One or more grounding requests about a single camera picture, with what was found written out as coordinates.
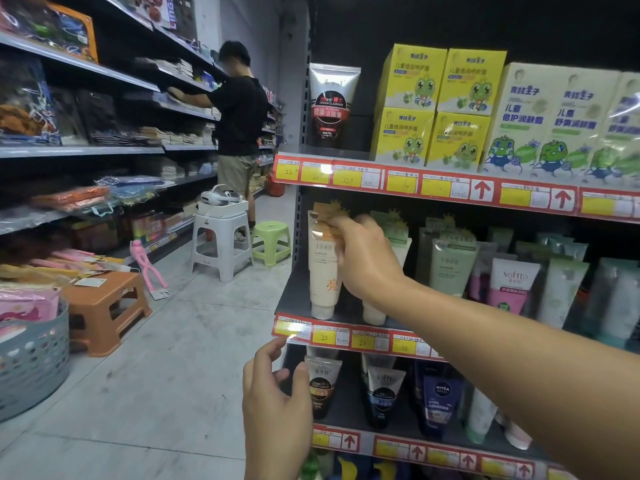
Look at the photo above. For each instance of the pink packaged toy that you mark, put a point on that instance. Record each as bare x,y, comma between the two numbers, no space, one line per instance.
145,267

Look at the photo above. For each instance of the long grey shelf unit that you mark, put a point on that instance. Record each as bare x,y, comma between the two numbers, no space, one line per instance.
75,150

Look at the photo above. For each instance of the person's right hand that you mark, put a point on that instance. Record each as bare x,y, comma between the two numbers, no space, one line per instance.
370,264

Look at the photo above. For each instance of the white tube with pink cap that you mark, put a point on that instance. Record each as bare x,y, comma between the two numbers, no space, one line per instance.
517,434

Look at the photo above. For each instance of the black and white cleanser tube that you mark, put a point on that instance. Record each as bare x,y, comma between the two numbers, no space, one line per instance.
332,104

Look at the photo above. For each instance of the cream tube with green top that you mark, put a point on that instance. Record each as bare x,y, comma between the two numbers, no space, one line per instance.
400,244

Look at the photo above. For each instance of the red bucket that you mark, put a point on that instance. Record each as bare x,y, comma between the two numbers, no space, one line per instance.
275,187

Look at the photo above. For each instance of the black and gold tube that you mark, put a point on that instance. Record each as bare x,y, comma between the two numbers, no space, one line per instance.
322,387

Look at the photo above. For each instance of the person's left hand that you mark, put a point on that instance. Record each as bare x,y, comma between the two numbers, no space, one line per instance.
275,414

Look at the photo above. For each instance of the person's right forearm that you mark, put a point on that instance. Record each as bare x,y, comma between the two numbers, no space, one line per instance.
500,364

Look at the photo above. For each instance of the white plastic stool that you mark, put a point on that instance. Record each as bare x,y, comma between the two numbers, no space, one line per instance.
222,239

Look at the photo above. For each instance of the orange boxed toy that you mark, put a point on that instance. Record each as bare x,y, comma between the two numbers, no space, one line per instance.
55,27

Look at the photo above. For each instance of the pink packets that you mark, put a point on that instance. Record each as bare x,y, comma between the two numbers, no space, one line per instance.
27,304

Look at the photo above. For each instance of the light green tube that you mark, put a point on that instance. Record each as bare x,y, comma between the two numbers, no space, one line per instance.
452,267

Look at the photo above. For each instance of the white and green tube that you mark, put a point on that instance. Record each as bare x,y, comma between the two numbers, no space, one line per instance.
480,417

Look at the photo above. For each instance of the person's left thumb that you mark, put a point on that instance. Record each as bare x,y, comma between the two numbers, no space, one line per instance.
303,382

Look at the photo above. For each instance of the clear bagged goods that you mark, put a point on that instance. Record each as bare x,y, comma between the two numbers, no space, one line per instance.
25,109

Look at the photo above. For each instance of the brown plastic stool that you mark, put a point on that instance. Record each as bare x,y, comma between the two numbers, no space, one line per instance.
107,309

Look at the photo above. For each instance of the yellow frog print box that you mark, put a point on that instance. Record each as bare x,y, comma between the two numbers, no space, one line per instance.
457,142
472,82
402,137
412,77

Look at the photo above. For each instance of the pile of packaged goods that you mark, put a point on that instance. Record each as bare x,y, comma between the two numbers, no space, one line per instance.
60,269

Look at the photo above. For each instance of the white headset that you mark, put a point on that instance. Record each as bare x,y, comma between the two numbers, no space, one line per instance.
220,196

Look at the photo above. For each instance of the pale green frog print box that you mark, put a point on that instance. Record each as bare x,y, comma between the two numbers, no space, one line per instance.
575,124
617,134
520,119

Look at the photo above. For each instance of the green plastic stool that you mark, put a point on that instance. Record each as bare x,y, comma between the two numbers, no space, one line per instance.
271,239

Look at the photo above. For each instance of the dark blue tube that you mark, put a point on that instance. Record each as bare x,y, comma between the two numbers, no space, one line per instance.
441,404

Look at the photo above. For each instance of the long red price label strip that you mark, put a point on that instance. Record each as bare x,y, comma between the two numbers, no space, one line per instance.
450,187

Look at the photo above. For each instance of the cream tube with orange top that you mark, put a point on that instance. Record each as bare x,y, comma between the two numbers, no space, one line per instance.
322,284

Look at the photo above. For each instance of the orange mesh packet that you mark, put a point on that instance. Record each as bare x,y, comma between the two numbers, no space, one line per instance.
72,197

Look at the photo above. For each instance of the white and pink tube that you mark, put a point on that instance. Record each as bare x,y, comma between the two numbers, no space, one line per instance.
512,287

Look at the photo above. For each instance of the person's right fingers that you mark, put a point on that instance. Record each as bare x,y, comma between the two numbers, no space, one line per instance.
352,225

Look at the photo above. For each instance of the pale mint tube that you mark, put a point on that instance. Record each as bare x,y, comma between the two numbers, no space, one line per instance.
562,294

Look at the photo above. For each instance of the dark metal shelf unit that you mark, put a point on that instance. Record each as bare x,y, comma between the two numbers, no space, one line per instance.
345,404

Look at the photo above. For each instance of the row of coloured bottles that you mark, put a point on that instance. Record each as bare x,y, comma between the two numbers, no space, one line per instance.
350,468

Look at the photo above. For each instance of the grey plastic basket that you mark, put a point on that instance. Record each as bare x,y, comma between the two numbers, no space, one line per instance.
32,364

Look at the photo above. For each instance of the light blue tube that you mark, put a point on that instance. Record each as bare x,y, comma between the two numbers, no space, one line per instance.
617,304

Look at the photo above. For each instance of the person's left forearm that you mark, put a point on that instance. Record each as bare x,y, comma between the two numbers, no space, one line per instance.
275,469

